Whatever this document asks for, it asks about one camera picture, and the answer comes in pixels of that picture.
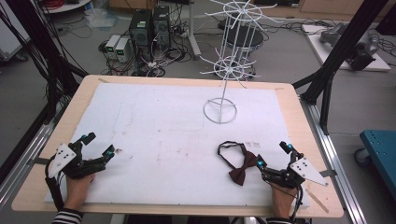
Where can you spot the person's striped sleeve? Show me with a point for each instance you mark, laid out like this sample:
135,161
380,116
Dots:
67,217
278,221

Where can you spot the white floor board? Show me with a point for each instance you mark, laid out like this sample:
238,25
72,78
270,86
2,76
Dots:
334,53

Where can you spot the white foam mat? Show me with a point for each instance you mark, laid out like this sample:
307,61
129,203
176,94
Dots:
174,140

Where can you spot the white power supply unit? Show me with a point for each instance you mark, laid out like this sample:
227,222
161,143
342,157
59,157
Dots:
122,49
112,46

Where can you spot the black metal frame post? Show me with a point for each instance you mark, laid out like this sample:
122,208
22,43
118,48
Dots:
339,56
46,49

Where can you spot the person's left striped sleeve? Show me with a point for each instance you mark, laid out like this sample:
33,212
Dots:
67,217

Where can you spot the person's right striped sleeve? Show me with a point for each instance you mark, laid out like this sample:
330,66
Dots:
278,221

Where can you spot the thin wooden stick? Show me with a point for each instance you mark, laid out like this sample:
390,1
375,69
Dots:
317,200

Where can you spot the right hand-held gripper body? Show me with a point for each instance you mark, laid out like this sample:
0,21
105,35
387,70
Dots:
306,172

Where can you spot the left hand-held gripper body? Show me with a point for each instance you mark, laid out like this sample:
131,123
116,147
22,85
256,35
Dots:
63,157

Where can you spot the blue wheeled cart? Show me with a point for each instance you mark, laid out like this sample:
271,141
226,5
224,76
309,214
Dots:
381,158

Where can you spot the grey machine part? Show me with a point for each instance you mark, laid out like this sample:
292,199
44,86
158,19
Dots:
361,46

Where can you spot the black round stool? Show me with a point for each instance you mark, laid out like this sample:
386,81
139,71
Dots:
246,39

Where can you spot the dark red bow tie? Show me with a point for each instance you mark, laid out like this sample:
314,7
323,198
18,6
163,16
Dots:
243,169

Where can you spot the person's left hand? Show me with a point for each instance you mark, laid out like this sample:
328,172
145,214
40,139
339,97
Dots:
77,189

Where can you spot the person's right hand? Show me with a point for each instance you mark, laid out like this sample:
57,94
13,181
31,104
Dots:
281,200

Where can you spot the black computer tower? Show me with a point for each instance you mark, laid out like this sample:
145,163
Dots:
140,32
162,25

